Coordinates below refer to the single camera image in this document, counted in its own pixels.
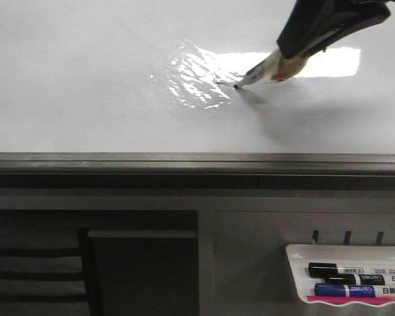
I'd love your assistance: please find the black capped marker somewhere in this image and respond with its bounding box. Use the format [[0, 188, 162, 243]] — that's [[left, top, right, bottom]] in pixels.
[[308, 263, 395, 278], [324, 274, 395, 286]]

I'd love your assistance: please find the black hook right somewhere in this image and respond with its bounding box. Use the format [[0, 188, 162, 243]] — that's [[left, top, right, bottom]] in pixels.
[[375, 231, 384, 246]]

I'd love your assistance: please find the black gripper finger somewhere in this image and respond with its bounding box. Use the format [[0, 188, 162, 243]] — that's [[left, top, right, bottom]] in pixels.
[[276, 0, 390, 59]]

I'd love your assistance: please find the black capped marker top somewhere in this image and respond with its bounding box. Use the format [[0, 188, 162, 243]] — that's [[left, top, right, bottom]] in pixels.
[[308, 263, 395, 278]]

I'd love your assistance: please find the dark cabinet panel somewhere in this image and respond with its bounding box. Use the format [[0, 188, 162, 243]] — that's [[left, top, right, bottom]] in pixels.
[[88, 230, 199, 315]]

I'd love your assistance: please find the white plastic marker tray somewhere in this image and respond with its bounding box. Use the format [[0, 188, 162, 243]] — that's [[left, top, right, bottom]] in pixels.
[[286, 244, 395, 315]]

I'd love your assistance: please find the black capped marker middle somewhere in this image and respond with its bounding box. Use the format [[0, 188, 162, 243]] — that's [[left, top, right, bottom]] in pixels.
[[324, 274, 395, 286]]

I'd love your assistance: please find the white whiteboard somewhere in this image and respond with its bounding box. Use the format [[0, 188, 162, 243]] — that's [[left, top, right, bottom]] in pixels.
[[0, 1, 395, 153]]

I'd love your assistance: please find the grey whiteboard frame ledge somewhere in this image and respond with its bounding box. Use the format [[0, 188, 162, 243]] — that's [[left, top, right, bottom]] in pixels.
[[0, 153, 395, 191]]

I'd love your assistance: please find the black hook left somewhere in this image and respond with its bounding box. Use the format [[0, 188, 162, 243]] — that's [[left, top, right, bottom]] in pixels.
[[311, 230, 319, 245]]

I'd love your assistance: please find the black hook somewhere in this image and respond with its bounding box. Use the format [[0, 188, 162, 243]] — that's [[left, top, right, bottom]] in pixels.
[[343, 230, 352, 246], [311, 230, 319, 245], [375, 231, 384, 246]]

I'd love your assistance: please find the dark chair backrest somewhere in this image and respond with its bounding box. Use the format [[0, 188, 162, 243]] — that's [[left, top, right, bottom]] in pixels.
[[0, 227, 104, 315]]

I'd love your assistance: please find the black hook middle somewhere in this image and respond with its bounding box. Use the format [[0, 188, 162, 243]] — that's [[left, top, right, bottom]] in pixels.
[[343, 230, 352, 246]]

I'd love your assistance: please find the blue capped marker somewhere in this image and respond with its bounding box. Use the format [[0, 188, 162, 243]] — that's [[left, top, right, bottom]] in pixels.
[[314, 283, 395, 299]]

